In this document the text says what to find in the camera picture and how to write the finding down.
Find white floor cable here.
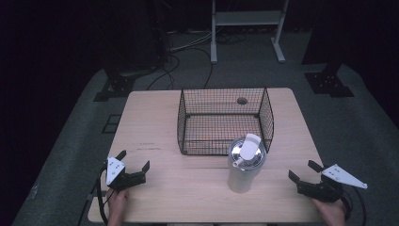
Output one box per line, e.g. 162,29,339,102
168,30,215,53

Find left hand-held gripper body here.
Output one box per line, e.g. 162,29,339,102
105,156,147,192

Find black metal stand base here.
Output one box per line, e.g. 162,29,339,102
92,60,136,103
303,59,356,99

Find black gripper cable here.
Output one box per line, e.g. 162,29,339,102
95,168,110,226
341,187,368,226

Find person's left hand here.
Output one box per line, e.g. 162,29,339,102
105,188,131,226

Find black floor cable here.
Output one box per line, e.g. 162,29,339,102
187,46,215,89
146,54,182,91

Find black floor hatch frame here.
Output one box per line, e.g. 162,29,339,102
101,114,122,135

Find steel tumbler with white lid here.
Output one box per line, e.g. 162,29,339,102
227,133,268,194

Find person's right hand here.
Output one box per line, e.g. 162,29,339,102
311,198,347,226

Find black wire mesh basket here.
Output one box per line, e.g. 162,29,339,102
176,87,275,156

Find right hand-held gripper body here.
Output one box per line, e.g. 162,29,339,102
295,163,369,203

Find white metal desk frame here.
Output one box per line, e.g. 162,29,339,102
210,0,291,65

